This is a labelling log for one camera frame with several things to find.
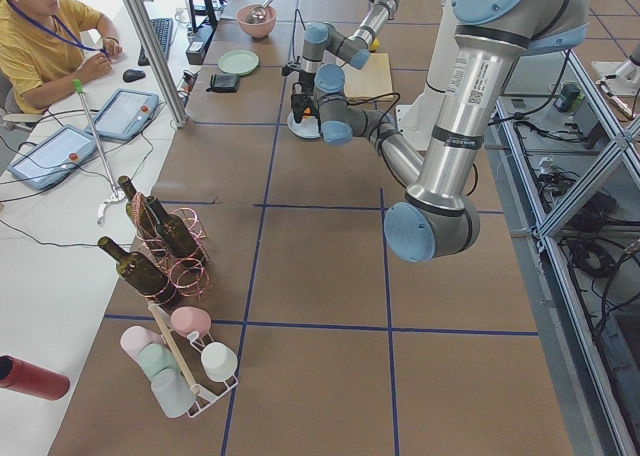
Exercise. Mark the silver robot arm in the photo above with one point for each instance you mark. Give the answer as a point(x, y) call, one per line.
point(435, 217)
point(323, 37)

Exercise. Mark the white cup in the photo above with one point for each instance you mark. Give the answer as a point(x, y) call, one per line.
point(219, 362)

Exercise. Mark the dark wine bottle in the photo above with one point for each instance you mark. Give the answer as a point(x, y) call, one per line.
point(141, 273)
point(173, 231)
point(137, 210)

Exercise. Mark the dark wine bottle lower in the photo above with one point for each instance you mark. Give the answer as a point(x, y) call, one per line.
point(173, 231)

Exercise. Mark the light green plate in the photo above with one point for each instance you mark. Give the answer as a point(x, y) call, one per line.
point(239, 62)

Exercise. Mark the wooden cutting board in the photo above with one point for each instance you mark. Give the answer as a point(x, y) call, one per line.
point(373, 81)

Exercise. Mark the dark wine bottle upper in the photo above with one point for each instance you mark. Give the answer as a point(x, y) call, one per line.
point(141, 273)

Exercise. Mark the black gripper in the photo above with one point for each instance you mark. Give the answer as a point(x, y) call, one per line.
point(303, 77)
point(306, 106)

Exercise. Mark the mint green cup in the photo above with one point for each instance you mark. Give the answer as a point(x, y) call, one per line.
point(154, 358)

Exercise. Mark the aluminium frame post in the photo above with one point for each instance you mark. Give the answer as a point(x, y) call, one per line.
point(146, 34)

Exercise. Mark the pink bowl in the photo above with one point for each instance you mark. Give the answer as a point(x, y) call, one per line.
point(256, 29)

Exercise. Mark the light blue plate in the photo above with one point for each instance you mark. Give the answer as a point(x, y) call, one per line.
point(307, 129)

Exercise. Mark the person in yellow shirt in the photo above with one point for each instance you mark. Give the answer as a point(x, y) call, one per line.
point(46, 45)

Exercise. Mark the teach pendant tablet far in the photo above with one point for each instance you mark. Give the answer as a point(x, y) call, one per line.
point(125, 114)

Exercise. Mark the black computer mouse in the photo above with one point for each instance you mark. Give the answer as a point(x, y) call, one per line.
point(132, 75)

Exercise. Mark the red thermos bottle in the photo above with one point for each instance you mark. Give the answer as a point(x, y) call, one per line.
point(26, 378)

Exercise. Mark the dark grey folded cloth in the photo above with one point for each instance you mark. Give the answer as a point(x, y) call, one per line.
point(224, 83)

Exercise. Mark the white wire cup rack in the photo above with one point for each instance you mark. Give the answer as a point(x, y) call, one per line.
point(187, 352)

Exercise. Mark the pale pink cup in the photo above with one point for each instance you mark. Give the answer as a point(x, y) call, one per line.
point(135, 338)

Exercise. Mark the copper wire bottle rack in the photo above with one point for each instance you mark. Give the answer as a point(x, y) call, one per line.
point(187, 281)

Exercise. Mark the metal scoop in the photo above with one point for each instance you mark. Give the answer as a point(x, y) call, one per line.
point(258, 13)

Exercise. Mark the teach pendant tablet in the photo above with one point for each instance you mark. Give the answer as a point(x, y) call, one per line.
point(53, 159)
point(125, 114)

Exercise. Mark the light blue cup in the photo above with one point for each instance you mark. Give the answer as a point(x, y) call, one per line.
point(172, 392)

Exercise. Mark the reacher grabber stick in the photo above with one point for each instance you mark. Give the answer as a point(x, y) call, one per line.
point(117, 194)

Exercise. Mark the teach pendant tablet near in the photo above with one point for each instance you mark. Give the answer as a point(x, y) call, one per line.
point(53, 159)

